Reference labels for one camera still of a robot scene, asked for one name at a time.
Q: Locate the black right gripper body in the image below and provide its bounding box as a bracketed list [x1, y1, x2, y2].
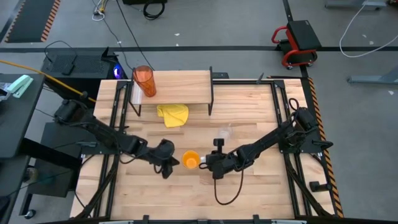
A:
[205, 138, 237, 180]

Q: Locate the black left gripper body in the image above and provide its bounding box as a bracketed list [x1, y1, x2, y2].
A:
[146, 139, 175, 180]

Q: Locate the white mug with yellow inside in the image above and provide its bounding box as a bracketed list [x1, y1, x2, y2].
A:
[181, 149, 207, 170]

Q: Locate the clear glass cup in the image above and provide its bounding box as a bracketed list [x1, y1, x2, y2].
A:
[217, 123, 234, 141]

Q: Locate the orange ribbed plastic tumbler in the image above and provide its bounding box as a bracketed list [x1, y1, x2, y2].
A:
[132, 65, 157, 98]

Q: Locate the wooden shelf with black legs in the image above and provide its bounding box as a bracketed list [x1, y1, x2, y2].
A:
[129, 66, 215, 116]

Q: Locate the yellow cloth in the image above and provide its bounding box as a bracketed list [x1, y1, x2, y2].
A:
[156, 103, 190, 128]

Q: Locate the black clamp knob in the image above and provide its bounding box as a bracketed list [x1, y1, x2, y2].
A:
[309, 181, 333, 192]

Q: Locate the black equipment cart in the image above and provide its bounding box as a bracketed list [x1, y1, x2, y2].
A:
[18, 121, 83, 218]

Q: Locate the black orange hazard stripe tape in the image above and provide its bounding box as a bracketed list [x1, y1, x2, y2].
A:
[307, 77, 345, 218]

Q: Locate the black computer tower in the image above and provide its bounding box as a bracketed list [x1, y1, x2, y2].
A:
[41, 46, 129, 102]

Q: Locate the tape roll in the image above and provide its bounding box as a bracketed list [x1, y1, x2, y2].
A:
[23, 167, 40, 184]

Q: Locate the black side desk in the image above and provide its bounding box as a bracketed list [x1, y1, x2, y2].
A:
[0, 73, 46, 159]

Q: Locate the red and black rolling stool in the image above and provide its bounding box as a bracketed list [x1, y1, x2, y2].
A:
[271, 20, 323, 70]

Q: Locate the mint green stapler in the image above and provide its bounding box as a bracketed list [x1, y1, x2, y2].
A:
[6, 74, 34, 99]

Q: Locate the clear plastic item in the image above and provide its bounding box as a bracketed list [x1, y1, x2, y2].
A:
[0, 82, 12, 102]

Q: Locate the grey stand foot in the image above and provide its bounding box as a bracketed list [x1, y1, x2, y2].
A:
[325, 0, 388, 10]
[347, 65, 398, 85]

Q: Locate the black mat with hazard stripes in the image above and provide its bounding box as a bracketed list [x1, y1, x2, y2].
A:
[4, 0, 62, 44]

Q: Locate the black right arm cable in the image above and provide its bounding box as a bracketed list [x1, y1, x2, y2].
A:
[213, 167, 245, 206]

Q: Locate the black metal table frame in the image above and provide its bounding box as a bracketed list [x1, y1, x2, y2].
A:
[70, 79, 338, 220]

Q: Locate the long black floor cable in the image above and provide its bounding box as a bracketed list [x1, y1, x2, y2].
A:
[116, 0, 155, 71]

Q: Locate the long yellow cable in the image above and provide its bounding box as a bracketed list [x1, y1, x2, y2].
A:
[0, 58, 96, 103]

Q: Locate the black adapter with cable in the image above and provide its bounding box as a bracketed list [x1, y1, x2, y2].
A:
[44, 40, 78, 76]

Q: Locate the coiled black cable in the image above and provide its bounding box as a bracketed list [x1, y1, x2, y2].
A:
[142, 1, 166, 21]

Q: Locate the white and yellow cable bundle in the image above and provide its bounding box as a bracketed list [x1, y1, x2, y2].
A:
[91, 0, 109, 22]

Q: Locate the white floor cable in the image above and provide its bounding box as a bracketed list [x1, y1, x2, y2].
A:
[338, 0, 398, 58]

